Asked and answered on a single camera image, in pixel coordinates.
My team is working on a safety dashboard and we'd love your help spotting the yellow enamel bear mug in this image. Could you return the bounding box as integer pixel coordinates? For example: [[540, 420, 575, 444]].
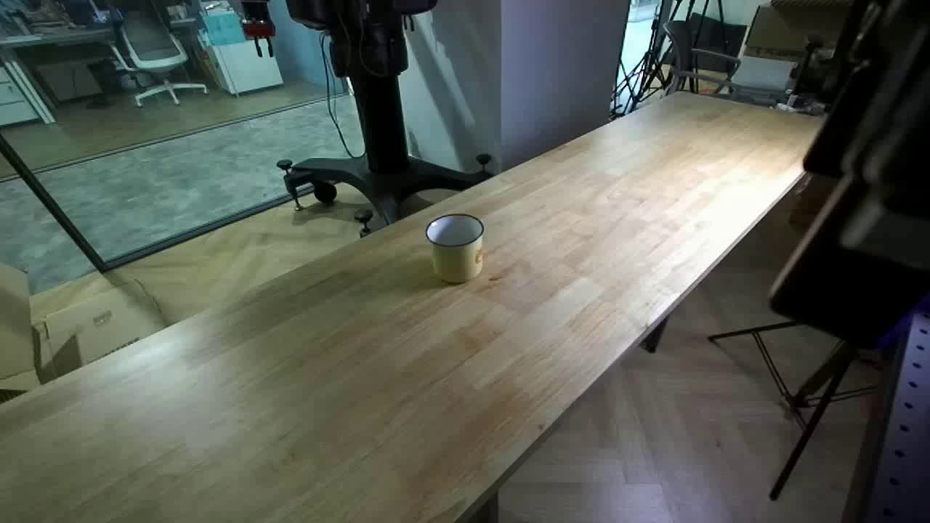
[[424, 213, 487, 284]]

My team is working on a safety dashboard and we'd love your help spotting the black wheeled robot stand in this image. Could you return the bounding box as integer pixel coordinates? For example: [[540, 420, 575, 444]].
[[280, 0, 491, 233]]

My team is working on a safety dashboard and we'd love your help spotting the white drawer cabinet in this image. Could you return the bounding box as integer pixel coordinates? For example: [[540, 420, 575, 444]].
[[197, 0, 283, 96]]

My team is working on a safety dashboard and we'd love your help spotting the black tripod stand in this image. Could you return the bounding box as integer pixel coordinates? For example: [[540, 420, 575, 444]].
[[710, 319, 857, 500]]

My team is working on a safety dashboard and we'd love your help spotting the cardboard box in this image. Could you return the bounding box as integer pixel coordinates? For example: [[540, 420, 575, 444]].
[[33, 294, 161, 384]]

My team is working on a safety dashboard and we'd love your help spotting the white office chair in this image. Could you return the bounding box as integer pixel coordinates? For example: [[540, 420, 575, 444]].
[[112, 0, 208, 108]]

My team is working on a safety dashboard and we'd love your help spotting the grey area rug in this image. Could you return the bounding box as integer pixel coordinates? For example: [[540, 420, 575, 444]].
[[0, 96, 362, 290]]

